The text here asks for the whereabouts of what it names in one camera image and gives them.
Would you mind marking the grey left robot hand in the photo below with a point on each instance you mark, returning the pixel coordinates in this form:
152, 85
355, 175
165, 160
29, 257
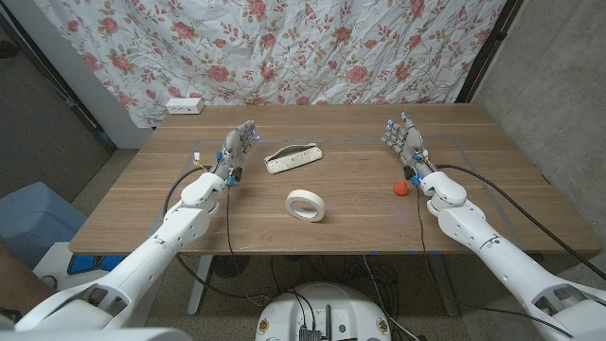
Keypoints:
234, 147

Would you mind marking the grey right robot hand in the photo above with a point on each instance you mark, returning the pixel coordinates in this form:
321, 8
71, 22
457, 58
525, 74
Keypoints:
409, 142

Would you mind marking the red ball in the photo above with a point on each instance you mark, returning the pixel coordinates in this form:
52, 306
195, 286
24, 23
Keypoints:
400, 188

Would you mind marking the cream patterned pen bag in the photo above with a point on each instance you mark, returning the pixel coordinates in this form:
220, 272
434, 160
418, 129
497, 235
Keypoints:
293, 160

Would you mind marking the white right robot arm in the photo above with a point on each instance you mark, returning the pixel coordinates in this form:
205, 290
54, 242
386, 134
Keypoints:
473, 227

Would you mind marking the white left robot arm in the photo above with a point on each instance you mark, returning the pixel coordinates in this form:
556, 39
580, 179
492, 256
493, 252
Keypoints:
161, 241

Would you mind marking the white left shoulder cover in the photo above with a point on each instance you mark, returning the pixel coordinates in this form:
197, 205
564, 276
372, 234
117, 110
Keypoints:
94, 335

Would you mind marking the white masking tape roll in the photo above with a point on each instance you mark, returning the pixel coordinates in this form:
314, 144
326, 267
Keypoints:
315, 218

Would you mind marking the white power strip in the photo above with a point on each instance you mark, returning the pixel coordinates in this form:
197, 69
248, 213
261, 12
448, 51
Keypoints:
184, 106

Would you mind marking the floral backdrop cloth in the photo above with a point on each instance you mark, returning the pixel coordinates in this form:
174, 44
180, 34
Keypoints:
284, 47

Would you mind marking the black round floor object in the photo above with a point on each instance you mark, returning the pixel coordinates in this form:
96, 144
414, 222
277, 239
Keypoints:
230, 265

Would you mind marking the black backdrop stand pole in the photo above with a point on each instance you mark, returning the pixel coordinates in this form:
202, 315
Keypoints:
487, 52
61, 90

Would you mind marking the white table leg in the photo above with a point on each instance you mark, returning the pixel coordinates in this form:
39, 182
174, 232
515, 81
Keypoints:
200, 284
445, 289

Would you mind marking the white robot torso base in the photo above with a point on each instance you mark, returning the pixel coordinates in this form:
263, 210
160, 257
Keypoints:
331, 303

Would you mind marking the blue plastic bin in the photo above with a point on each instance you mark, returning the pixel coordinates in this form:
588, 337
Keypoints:
33, 218

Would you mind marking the person in brown clothing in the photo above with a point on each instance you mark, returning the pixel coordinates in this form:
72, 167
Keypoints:
19, 279

